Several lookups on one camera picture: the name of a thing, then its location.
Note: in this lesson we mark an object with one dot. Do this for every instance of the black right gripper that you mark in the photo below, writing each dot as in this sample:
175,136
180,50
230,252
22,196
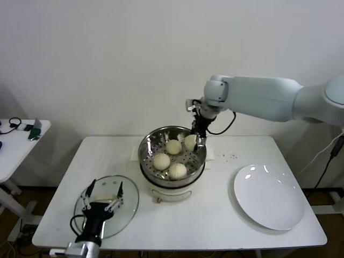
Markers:
201,125

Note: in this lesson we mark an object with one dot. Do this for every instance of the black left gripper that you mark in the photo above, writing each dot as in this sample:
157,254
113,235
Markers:
94,223

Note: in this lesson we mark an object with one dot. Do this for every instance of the white steamed baozi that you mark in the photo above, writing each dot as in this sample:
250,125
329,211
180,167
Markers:
177,171
161,162
173,147
189,142

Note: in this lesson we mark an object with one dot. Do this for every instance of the round glass pot lid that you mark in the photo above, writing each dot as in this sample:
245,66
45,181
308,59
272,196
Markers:
129,193

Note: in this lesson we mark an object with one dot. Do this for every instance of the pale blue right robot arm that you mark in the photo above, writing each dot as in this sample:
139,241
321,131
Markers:
258,96

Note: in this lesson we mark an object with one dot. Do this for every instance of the perforated steel steamer basket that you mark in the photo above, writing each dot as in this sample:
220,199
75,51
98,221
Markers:
146,150

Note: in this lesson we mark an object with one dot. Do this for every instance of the white electric cooking pot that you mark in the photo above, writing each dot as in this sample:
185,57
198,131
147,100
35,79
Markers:
172,192

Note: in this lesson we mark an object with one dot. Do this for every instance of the white floor power strip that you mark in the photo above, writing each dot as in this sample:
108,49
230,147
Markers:
24,233

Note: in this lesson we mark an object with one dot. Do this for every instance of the green tool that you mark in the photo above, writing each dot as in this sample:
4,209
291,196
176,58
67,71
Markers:
34,131

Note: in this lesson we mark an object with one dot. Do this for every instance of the large white plate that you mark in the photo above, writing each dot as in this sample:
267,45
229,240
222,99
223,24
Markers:
268,196

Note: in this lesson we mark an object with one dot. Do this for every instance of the white side table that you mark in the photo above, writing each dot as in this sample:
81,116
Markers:
16,156

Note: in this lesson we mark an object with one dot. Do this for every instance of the small white black device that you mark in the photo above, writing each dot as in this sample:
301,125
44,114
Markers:
25,128

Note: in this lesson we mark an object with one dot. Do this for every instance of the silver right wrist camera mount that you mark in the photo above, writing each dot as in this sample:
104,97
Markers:
190,104

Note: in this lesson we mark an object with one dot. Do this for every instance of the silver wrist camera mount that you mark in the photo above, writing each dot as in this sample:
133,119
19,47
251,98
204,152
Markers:
190,104
80,250

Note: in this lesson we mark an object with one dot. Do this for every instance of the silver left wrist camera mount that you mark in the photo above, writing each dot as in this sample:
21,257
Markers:
80,250

